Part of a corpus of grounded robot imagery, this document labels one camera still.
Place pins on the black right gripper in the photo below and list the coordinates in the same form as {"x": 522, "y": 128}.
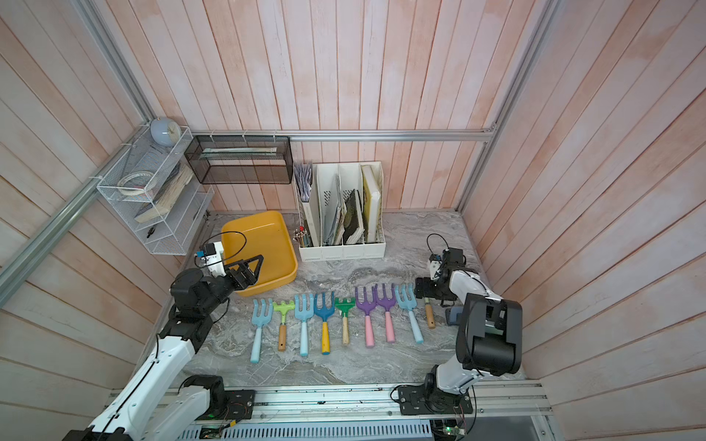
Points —
{"x": 424, "y": 285}

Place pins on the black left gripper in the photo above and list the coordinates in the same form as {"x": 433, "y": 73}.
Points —
{"x": 250, "y": 277}

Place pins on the yellow storage tray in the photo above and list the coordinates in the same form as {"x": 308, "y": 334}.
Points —
{"x": 263, "y": 234}

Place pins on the light blue hand fork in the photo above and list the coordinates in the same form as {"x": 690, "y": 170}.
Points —
{"x": 262, "y": 316}

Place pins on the green rake wooden handle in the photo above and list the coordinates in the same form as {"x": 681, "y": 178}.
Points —
{"x": 283, "y": 308}
{"x": 429, "y": 314}

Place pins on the purple rake pink handle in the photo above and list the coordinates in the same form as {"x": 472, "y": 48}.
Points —
{"x": 367, "y": 305}
{"x": 386, "y": 299}

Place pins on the blue fork yellow handle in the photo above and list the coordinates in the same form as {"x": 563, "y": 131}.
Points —
{"x": 324, "y": 308}

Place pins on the dark green rake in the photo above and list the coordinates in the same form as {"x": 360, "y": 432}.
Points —
{"x": 345, "y": 305}

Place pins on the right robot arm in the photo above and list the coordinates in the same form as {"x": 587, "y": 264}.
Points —
{"x": 489, "y": 337}

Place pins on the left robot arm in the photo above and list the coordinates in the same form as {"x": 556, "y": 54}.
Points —
{"x": 130, "y": 415}

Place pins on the blue grey small device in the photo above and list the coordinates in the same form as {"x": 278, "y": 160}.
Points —
{"x": 453, "y": 315}

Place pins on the coloured pencils bundle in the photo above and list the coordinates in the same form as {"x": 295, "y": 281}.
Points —
{"x": 302, "y": 237}

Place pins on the yellow book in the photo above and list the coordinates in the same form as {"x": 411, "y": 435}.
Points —
{"x": 372, "y": 199}

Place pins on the white file organizer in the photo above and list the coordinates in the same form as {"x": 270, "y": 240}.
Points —
{"x": 330, "y": 205}

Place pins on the black mesh basket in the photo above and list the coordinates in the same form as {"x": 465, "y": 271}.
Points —
{"x": 241, "y": 159}

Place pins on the tape roll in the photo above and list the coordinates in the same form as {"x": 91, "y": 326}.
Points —
{"x": 136, "y": 183}

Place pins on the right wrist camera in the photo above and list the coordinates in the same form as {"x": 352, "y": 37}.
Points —
{"x": 435, "y": 267}

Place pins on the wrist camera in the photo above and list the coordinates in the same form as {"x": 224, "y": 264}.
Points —
{"x": 435, "y": 267}
{"x": 211, "y": 257}

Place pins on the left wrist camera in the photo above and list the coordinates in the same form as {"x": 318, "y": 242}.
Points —
{"x": 211, "y": 257}

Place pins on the books on wire shelf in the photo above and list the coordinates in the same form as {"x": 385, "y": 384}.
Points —
{"x": 167, "y": 196}

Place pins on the white wire shelf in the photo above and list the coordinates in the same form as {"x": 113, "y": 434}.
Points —
{"x": 174, "y": 233}

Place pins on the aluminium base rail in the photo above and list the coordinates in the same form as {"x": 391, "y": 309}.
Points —
{"x": 377, "y": 402}

